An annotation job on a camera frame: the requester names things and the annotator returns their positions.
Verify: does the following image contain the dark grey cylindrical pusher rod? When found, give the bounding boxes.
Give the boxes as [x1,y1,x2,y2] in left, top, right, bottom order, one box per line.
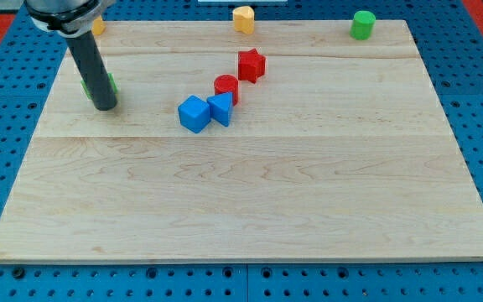
[65,31,117,111]

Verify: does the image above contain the green star block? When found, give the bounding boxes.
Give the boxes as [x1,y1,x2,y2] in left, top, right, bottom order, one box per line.
[80,72,118,100]

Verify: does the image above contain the yellow block behind arm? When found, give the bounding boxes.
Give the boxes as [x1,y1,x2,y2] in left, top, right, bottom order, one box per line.
[91,15,106,36]

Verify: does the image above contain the red star block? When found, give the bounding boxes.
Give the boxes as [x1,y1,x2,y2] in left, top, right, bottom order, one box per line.
[237,49,266,84]

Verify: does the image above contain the blue cube block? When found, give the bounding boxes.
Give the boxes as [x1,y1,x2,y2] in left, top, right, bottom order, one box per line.
[178,96,211,133]

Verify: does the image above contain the red cylinder block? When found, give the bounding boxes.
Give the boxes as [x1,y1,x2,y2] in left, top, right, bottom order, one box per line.
[213,74,239,106]

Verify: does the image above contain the blue triangle block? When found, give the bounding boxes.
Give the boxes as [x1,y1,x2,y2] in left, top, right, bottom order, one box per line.
[207,92,233,127]

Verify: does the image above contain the yellow heart block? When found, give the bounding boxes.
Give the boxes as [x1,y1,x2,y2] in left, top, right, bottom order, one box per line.
[232,6,255,34]

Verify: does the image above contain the light wooden board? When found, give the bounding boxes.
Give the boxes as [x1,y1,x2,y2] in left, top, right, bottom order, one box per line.
[0,20,483,265]

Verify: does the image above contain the green cylinder block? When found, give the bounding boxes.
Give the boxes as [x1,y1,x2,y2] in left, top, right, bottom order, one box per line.
[350,10,377,40]

